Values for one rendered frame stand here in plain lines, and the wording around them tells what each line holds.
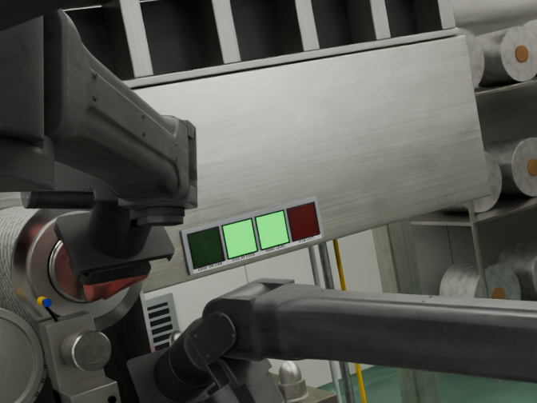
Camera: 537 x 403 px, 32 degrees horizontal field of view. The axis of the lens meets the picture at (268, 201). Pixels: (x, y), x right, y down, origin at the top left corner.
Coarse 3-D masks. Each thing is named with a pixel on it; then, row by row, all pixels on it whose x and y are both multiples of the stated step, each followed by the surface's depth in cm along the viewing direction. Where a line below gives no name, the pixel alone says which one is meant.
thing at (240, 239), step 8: (232, 224) 143; (240, 224) 144; (248, 224) 145; (224, 232) 143; (232, 232) 143; (240, 232) 144; (248, 232) 145; (232, 240) 143; (240, 240) 144; (248, 240) 145; (232, 248) 143; (240, 248) 144; (248, 248) 145; (256, 248) 146; (232, 256) 143
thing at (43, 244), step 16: (48, 224) 96; (48, 240) 95; (32, 256) 95; (48, 256) 95; (32, 272) 95; (32, 288) 95; (48, 288) 95; (128, 288) 100; (64, 304) 96; (80, 304) 97; (96, 304) 98; (112, 304) 99
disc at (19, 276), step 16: (32, 224) 95; (16, 240) 95; (32, 240) 95; (16, 256) 95; (16, 272) 94; (16, 288) 94; (32, 304) 95; (128, 304) 101; (96, 320) 99; (112, 320) 100
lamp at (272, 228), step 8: (264, 216) 146; (272, 216) 147; (280, 216) 148; (264, 224) 146; (272, 224) 147; (280, 224) 148; (264, 232) 146; (272, 232) 147; (280, 232) 148; (264, 240) 146; (272, 240) 147; (280, 240) 148; (264, 248) 146
